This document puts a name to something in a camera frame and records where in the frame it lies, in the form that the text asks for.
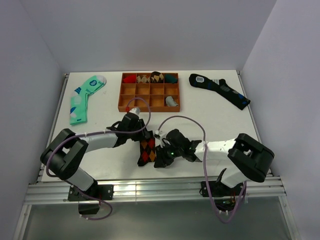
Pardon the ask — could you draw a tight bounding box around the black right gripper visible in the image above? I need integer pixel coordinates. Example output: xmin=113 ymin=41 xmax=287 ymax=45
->
xmin=154 ymin=141 xmax=184 ymax=168

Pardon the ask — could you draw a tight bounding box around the red yellow argyle sock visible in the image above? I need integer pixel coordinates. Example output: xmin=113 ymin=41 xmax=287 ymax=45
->
xmin=137 ymin=131 xmax=157 ymax=167

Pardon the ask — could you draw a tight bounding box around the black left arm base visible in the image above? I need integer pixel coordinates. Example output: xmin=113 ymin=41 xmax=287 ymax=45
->
xmin=67 ymin=183 xmax=114 ymax=217

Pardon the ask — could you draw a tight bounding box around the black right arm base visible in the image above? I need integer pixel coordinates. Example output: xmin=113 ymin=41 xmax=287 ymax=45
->
xmin=208 ymin=181 xmax=244 ymax=212

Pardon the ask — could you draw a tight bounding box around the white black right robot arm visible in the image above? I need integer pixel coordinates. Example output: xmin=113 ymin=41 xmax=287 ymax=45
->
xmin=154 ymin=129 xmax=275 ymax=195

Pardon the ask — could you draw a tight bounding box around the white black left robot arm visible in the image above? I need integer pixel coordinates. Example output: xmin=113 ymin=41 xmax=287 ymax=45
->
xmin=40 ymin=107 xmax=151 ymax=200

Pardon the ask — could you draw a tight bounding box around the brown wooden compartment tray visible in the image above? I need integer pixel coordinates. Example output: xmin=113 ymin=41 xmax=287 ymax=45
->
xmin=118 ymin=71 xmax=181 ymax=113

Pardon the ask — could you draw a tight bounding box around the rolled grey sock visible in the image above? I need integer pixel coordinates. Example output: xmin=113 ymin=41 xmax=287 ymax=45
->
xmin=165 ymin=96 xmax=179 ymax=107

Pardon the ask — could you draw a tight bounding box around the rolled red sock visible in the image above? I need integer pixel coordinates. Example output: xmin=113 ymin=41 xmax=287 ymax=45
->
xmin=123 ymin=75 xmax=136 ymax=84

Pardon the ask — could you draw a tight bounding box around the rolled beige argyle sock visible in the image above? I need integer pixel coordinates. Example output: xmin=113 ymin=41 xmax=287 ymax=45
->
xmin=136 ymin=74 xmax=150 ymax=84

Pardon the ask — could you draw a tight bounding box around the rolled black argyle sock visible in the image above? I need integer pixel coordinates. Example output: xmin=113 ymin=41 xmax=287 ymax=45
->
xmin=150 ymin=71 xmax=164 ymax=84

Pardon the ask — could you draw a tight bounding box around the mint green sock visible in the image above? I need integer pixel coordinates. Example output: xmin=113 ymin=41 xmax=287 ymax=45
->
xmin=69 ymin=75 xmax=107 ymax=126

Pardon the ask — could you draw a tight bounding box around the rolled dark teal sock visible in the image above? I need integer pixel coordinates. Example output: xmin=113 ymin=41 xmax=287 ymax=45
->
xmin=164 ymin=73 xmax=178 ymax=84

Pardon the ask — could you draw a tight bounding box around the black blue sock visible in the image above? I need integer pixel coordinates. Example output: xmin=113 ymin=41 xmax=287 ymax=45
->
xmin=189 ymin=73 xmax=251 ymax=110

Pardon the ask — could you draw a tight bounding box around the aluminium front rail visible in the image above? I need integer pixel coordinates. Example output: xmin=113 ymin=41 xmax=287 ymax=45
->
xmin=23 ymin=176 xmax=287 ymax=205

